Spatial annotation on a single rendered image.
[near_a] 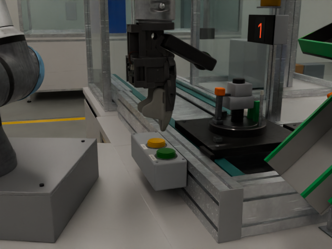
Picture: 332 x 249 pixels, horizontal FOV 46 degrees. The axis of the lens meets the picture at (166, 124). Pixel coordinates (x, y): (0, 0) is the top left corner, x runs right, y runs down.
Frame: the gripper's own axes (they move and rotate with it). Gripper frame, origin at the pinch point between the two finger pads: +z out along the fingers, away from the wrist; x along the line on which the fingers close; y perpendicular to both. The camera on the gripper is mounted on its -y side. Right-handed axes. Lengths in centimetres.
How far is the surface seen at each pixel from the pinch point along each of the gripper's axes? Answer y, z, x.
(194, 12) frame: -35, -22, -73
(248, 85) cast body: -22.8, -5.4, -7.7
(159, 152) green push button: 1.5, 5.6, 0.6
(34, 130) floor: 34, 102, -361
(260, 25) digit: -30.7, -18.6, -17.3
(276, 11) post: -35.4, -22.1, -17.7
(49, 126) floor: 18, 102, -370
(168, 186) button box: 0.6, 11.9, 3.5
